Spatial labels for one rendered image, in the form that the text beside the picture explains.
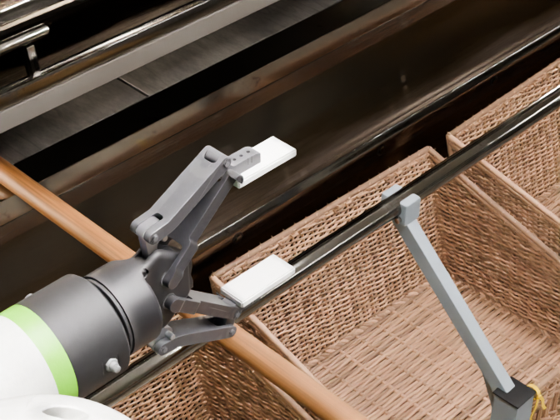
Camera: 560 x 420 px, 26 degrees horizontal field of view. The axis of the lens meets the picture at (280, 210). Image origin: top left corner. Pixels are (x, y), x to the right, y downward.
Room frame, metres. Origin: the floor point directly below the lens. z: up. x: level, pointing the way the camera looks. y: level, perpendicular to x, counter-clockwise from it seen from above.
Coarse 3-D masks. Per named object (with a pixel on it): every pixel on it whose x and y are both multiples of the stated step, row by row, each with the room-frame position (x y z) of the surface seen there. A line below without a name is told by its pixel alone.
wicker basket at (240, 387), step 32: (224, 352) 1.40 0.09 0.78; (160, 384) 1.39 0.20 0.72; (192, 384) 1.42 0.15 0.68; (224, 384) 1.39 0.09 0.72; (256, 384) 1.34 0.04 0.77; (128, 416) 1.33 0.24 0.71; (160, 416) 1.37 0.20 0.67; (192, 416) 1.40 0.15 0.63; (224, 416) 1.40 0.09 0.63; (256, 416) 1.34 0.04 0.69; (288, 416) 1.29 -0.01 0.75
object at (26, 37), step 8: (40, 24) 1.25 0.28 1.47; (24, 32) 1.23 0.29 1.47; (32, 32) 1.23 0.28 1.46; (40, 32) 1.23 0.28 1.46; (48, 32) 1.24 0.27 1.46; (8, 40) 1.21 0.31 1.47; (16, 40) 1.21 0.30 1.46; (24, 40) 1.22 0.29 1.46; (32, 40) 1.23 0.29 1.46; (0, 48) 1.20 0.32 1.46; (8, 48) 1.20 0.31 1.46; (16, 48) 1.21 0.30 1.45; (24, 48) 1.22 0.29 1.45; (32, 48) 1.22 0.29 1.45; (0, 56) 1.20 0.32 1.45; (24, 56) 1.22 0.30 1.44; (32, 56) 1.22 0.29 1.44; (24, 64) 1.22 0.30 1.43; (32, 64) 1.22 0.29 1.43
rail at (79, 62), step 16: (208, 0) 1.36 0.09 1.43; (224, 0) 1.38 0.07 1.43; (160, 16) 1.32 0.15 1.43; (176, 16) 1.32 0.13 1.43; (192, 16) 1.34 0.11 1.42; (128, 32) 1.28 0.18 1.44; (144, 32) 1.29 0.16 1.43; (160, 32) 1.30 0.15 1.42; (96, 48) 1.24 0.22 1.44; (112, 48) 1.25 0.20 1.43; (128, 48) 1.27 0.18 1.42; (64, 64) 1.21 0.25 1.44; (80, 64) 1.22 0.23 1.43; (96, 64) 1.23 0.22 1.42; (16, 80) 1.18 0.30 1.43; (32, 80) 1.17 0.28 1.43; (48, 80) 1.19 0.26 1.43; (64, 80) 1.20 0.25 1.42; (0, 96) 1.14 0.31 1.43; (16, 96) 1.15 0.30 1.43
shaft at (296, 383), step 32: (0, 160) 1.33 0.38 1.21; (32, 192) 1.26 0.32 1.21; (64, 224) 1.21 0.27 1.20; (96, 224) 1.20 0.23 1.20; (128, 256) 1.13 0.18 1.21; (256, 352) 0.97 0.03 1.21; (288, 384) 0.93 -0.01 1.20; (320, 384) 0.92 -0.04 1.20; (320, 416) 0.89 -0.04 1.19; (352, 416) 0.87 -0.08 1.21
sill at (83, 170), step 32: (352, 0) 1.84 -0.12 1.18; (384, 0) 1.84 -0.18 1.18; (416, 0) 1.89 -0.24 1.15; (288, 32) 1.73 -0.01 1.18; (320, 32) 1.73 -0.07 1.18; (352, 32) 1.77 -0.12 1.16; (224, 64) 1.63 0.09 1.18; (256, 64) 1.63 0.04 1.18; (288, 64) 1.67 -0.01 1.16; (160, 96) 1.54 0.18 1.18; (192, 96) 1.54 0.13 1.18; (224, 96) 1.57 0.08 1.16; (96, 128) 1.45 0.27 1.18; (128, 128) 1.45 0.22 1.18; (160, 128) 1.48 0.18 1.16; (32, 160) 1.37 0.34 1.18; (64, 160) 1.37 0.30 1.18; (96, 160) 1.39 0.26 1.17; (0, 192) 1.30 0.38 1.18; (0, 224) 1.28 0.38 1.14
